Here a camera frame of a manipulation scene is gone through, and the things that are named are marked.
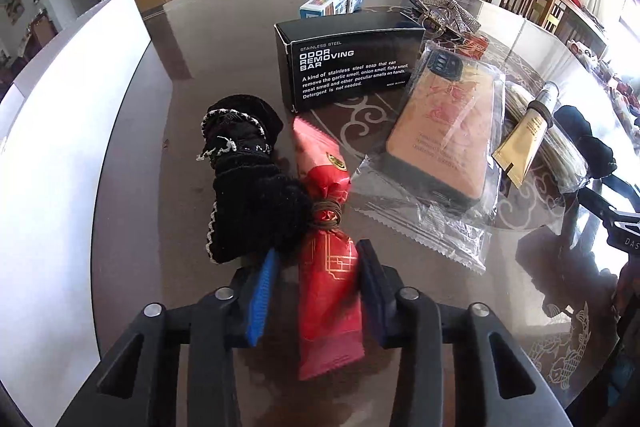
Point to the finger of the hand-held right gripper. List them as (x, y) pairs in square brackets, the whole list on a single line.
[(610, 199)]

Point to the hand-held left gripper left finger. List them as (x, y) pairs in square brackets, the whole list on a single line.
[(257, 307)]

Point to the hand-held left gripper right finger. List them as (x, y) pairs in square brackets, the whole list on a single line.
[(372, 297)]

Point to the red candy packet with twine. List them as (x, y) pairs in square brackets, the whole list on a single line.
[(327, 297)]

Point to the black velvet pouch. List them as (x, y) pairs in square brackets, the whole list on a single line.
[(585, 142)]

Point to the black knit pouch white trim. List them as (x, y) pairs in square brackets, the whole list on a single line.
[(245, 187)]

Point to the straw brush in clear bag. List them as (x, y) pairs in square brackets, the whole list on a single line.
[(560, 152)]

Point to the clear toothpick packet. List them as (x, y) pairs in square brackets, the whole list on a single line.
[(450, 242)]

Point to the gold cosmetic tube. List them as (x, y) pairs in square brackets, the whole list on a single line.
[(522, 137)]

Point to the phone case in clear bag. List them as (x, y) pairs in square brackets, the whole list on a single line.
[(440, 132)]

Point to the small red packet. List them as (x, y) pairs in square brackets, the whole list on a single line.
[(475, 47)]

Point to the black cardboard box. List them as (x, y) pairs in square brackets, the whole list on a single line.
[(345, 67)]

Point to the rhinestone bow hair clip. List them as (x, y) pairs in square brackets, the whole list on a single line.
[(450, 9)]

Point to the wall picture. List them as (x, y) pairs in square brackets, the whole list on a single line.
[(14, 4)]

